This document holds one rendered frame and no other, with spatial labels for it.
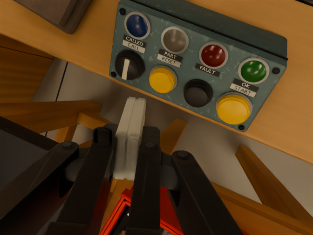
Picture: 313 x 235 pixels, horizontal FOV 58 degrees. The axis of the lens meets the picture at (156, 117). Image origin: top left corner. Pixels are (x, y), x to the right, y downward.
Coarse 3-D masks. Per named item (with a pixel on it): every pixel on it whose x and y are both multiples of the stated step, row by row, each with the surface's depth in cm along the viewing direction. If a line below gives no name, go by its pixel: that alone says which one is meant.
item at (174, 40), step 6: (168, 30) 24; (174, 30) 23; (168, 36) 24; (174, 36) 23; (180, 36) 23; (168, 42) 24; (174, 42) 24; (180, 42) 24; (168, 48) 24; (174, 48) 24; (180, 48) 24
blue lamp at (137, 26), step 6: (132, 18) 24; (138, 18) 24; (126, 24) 24; (132, 24) 24; (138, 24) 24; (144, 24) 24; (132, 30) 24; (138, 30) 24; (144, 30) 24; (138, 36) 25
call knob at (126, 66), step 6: (126, 54) 26; (132, 54) 26; (120, 60) 26; (126, 60) 26; (132, 60) 26; (138, 60) 26; (120, 66) 26; (126, 66) 26; (132, 66) 26; (138, 66) 26; (120, 72) 27; (126, 72) 26; (132, 72) 26; (138, 72) 26; (126, 78) 27; (132, 78) 27
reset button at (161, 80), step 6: (156, 72) 25; (162, 72) 25; (168, 72) 25; (150, 78) 26; (156, 78) 26; (162, 78) 25; (168, 78) 25; (174, 78) 26; (150, 84) 26; (156, 84) 26; (162, 84) 26; (168, 84) 26; (174, 84) 26; (156, 90) 26; (162, 90) 26; (168, 90) 26
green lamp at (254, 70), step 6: (246, 66) 23; (252, 66) 23; (258, 66) 22; (264, 66) 22; (246, 72) 23; (252, 72) 23; (258, 72) 23; (264, 72) 23; (246, 78) 23; (252, 78) 23; (258, 78) 23
